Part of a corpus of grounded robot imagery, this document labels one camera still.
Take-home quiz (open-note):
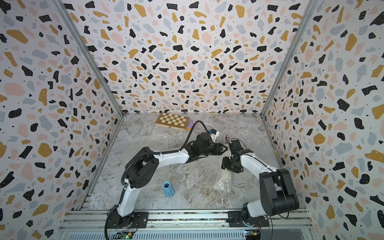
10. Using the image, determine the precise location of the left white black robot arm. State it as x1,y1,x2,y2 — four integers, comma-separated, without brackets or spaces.
105,133,228,231

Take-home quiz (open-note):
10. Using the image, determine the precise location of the clear tape dispenser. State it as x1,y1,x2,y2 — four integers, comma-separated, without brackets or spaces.
224,134,231,144

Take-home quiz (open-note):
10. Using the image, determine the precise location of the purple orange small toy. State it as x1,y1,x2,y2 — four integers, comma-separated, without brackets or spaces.
188,120,195,131

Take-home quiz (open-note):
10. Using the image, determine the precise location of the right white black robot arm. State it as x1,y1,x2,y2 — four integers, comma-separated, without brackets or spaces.
222,139,299,226

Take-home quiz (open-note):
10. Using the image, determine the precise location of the clear bubble wrap sheet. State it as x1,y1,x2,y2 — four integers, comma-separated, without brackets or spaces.
128,131,241,208

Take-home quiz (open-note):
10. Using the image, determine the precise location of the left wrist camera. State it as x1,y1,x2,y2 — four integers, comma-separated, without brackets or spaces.
209,129,220,143

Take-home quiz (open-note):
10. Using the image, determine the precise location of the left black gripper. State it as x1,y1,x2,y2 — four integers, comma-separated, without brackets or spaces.
199,143,230,157

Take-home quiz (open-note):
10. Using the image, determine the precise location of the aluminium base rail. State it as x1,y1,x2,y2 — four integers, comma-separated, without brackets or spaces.
57,209,317,240

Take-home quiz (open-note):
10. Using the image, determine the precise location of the small blue ribbed vase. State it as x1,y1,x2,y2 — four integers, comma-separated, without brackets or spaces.
163,181,175,198

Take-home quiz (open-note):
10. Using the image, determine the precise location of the wooden chessboard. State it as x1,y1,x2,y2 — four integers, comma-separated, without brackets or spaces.
155,113,190,131

